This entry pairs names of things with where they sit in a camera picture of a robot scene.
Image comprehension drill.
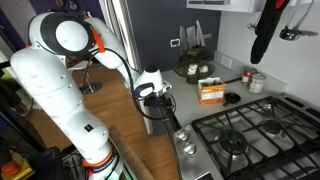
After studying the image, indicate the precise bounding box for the hanging metal ladle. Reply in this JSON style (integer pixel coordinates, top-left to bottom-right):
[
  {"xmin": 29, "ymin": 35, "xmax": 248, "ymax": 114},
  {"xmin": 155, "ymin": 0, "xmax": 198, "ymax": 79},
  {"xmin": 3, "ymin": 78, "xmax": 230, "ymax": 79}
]
[{"xmin": 279, "ymin": 0, "xmax": 318, "ymax": 41}]

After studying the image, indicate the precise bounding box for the stainless steel refrigerator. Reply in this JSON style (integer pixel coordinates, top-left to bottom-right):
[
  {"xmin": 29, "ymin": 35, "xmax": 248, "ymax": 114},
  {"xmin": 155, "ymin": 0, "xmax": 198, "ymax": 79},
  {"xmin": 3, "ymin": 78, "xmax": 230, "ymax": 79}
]
[{"xmin": 98, "ymin": 0, "xmax": 154, "ymax": 134}]

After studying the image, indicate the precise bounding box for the red white can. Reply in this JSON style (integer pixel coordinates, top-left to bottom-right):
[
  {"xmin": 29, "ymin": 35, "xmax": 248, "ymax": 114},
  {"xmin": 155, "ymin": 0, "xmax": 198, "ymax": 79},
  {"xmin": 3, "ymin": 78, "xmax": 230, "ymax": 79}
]
[{"xmin": 242, "ymin": 67, "xmax": 257, "ymax": 86}]

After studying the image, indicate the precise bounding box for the small black skillet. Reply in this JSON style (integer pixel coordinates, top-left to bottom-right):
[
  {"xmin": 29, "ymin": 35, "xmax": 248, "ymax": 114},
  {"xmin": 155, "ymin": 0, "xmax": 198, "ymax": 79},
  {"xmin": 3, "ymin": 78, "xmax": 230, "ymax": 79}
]
[{"xmin": 223, "ymin": 92, "xmax": 241, "ymax": 106}]

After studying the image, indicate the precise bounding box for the orange white carton box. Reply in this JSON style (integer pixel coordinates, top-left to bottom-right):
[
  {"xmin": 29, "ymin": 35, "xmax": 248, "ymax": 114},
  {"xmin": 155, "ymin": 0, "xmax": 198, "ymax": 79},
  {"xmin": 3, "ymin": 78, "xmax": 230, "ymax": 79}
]
[{"xmin": 198, "ymin": 77, "xmax": 225, "ymax": 104}]

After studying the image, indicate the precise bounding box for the green glass tiered stand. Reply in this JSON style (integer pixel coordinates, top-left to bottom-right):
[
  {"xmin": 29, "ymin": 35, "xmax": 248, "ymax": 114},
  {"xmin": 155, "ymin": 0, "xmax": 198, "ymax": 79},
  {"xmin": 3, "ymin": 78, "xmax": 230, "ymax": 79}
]
[{"xmin": 174, "ymin": 48, "xmax": 215, "ymax": 84}]

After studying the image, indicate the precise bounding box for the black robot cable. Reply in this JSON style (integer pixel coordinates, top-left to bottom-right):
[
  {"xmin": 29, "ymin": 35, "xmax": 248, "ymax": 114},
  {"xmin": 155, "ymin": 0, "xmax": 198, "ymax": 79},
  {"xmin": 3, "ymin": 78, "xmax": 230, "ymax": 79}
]
[{"xmin": 81, "ymin": 46, "xmax": 178, "ymax": 122}]

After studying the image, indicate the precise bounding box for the white wall outlet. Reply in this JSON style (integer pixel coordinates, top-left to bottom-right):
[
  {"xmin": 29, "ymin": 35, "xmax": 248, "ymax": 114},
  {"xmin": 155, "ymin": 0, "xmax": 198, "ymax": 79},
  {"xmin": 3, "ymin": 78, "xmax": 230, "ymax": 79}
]
[{"xmin": 221, "ymin": 56, "xmax": 232, "ymax": 68}]

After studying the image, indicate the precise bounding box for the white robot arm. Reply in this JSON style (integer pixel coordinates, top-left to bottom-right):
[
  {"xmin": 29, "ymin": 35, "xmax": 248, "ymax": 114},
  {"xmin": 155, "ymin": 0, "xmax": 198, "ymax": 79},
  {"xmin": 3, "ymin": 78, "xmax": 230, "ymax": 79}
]
[{"xmin": 10, "ymin": 12, "xmax": 171, "ymax": 180}]

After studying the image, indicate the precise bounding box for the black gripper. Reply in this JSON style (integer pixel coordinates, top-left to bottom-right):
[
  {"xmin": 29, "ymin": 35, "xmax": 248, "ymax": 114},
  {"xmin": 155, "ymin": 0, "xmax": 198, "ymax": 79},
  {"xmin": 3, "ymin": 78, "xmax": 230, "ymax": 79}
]
[{"xmin": 144, "ymin": 95, "xmax": 174, "ymax": 109}]

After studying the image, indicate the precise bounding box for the stainless gas stove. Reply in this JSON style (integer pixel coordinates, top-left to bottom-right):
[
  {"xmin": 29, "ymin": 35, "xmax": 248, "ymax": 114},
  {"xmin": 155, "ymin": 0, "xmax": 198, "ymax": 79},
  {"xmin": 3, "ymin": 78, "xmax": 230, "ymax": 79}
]
[{"xmin": 173, "ymin": 97, "xmax": 320, "ymax": 180}]

